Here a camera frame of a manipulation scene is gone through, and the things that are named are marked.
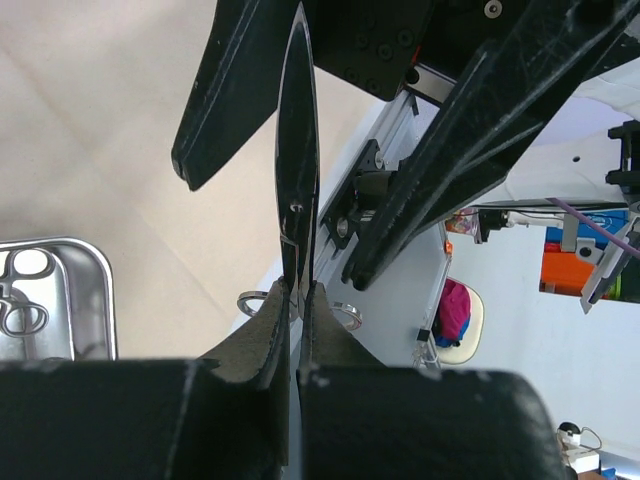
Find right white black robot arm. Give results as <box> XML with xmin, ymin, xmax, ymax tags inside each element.
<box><xmin>171</xmin><ymin>1</ymin><xmax>639</xmax><ymax>290</ymax></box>

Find steel instrument tray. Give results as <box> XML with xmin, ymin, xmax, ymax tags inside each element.
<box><xmin>1</xmin><ymin>237</ymin><xmax>118</xmax><ymax>361</ymax></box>

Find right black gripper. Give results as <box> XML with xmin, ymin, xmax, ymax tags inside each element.
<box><xmin>171</xmin><ymin>0</ymin><xmax>639</xmax><ymax>291</ymax></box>

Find pink blue bag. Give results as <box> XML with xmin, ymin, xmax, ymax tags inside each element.
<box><xmin>432</xmin><ymin>279</ymin><xmax>471</xmax><ymax>348</ymax></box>

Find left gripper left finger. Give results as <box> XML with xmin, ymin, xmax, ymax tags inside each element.
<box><xmin>201</xmin><ymin>279</ymin><xmax>290</xmax><ymax>390</ymax></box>

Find surgical scissors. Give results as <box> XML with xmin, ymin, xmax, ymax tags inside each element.
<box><xmin>237</xmin><ymin>0</ymin><xmax>362</xmax><ymax>331</ymax></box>

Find beige office chair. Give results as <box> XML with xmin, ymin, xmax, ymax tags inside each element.
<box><xmin>431</xmin><ymin>278</ymin><xmax>485</xmax><ymax>366</ymax></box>

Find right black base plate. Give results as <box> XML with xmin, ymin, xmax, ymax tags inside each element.
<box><xmin>320</xmin><ymin>138</ymin><xmax>398</xmax><ymax>251</ymax></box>

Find beige cloth wrap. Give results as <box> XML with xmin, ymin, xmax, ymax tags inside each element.
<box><xmin>0</xmin><ymin>0</ymin><xmax>391</xmax><ymax>361</ymax></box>

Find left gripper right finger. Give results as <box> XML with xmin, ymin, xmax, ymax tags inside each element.
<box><xmin>299</xmin><ymin>282</ymin><xmax>385</xmax><ymax>372</ymax></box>

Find orange blue storage boxes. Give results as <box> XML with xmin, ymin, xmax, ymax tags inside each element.
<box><xmin>539</xmin><ymin>210</ymin><xmax>639</xmax><ymax>302</ymax></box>

